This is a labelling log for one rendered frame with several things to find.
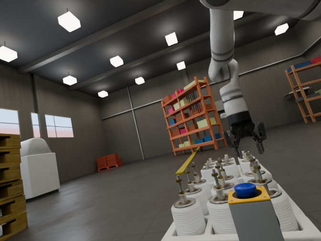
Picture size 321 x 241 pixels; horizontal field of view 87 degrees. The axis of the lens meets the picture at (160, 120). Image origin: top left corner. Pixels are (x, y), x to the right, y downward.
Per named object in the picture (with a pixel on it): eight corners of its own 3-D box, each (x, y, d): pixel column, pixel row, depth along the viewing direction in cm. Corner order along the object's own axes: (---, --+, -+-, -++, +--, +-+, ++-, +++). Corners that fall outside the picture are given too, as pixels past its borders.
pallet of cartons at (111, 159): (106, 169, 1143) (103, 157, 1156) (124, 164, 1111) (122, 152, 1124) (97, 171, 1047) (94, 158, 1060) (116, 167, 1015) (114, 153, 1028)
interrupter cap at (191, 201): (194, 197, 58) (194, 195, 58) (197, 205, 51) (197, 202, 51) (173, 202, 59) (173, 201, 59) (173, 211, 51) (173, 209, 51)
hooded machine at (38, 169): (44, 194, 474) (37, 141, 498) (62, 190, 457) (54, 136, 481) (12, 205, 398) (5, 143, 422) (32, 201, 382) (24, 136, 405)
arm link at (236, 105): (243, 114, 68) (238, 99, 69) (254, 108, 57) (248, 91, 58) (220, 119, 69) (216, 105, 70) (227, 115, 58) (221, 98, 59)
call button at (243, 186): (257, 191, 34) (253, 180, 34) (260, 198, 30) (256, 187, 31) (236, 193, 35) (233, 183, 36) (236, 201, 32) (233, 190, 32)
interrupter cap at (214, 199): (230, 205, 45) (229, 202, 45) (205, 204, 50) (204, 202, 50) (238, 194, 51) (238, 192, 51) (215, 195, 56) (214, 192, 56)
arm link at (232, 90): (246, 97, 64) (222, 104, 66) (233, 61, 66) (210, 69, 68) (250, 93, 57) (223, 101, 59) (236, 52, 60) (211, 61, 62)
